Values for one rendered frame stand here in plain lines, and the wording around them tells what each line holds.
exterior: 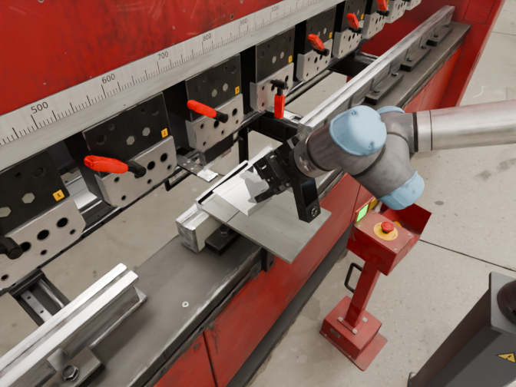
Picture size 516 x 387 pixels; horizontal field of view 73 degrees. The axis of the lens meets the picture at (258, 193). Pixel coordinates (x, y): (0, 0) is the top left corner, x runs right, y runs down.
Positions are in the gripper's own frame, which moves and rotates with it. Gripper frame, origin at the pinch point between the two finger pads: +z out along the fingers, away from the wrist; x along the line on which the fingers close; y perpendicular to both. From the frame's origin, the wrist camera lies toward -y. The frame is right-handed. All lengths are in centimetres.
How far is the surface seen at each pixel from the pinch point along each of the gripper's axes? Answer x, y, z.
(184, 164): 2.7, 17.7, 20.9
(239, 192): -0.4, 3.3, 9.1
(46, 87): 32.7, 28.2, -23.2
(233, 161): -93, 20, 153
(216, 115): 7.0, 18.3, -12.7
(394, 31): -209, 35, 67
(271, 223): 1.7, -6.8, 0.8
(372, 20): -70, 26, -3
